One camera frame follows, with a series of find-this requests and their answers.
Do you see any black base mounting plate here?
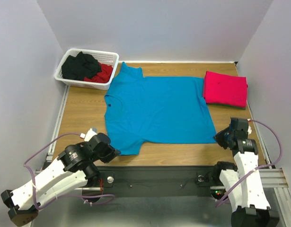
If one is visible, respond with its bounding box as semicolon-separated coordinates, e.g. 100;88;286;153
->
81;166;233;198

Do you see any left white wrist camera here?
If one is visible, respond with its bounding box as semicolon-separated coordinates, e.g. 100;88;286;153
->
79;128;97;141

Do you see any aluminium extrusion frame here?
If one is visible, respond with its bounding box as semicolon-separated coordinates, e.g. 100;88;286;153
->
35;85;70;174

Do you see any white plastic laundry basket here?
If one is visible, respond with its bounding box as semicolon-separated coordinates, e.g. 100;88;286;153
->
54;48;119;90

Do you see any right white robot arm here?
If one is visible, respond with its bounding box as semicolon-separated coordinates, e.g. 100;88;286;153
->
212;117;280;227

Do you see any black t shirt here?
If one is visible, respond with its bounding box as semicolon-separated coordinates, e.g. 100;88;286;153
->
62;52;102;81

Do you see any purple cable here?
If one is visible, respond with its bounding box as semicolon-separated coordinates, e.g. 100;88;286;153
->
23;132;116;210
215;119;283;208

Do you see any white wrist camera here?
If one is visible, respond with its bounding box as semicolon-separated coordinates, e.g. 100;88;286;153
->
79;128;97;141
247;119;252;135

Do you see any blue t shirt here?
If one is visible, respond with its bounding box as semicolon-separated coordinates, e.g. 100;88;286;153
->
105;63;216;155

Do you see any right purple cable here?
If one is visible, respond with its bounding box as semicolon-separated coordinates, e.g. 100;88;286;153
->
215;119;283;208

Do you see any folded pink t shirt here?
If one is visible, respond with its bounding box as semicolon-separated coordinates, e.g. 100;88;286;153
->
203;71;248;107

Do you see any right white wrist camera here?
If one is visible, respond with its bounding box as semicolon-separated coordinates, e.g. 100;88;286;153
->
247;119;252;135

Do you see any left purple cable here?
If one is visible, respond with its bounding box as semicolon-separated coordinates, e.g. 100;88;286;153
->
23;132;116;210

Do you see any dark red t shirt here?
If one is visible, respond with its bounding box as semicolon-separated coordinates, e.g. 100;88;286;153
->
84;63;114;83

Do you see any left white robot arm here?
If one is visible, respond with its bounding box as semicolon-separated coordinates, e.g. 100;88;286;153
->
0;129;121;227

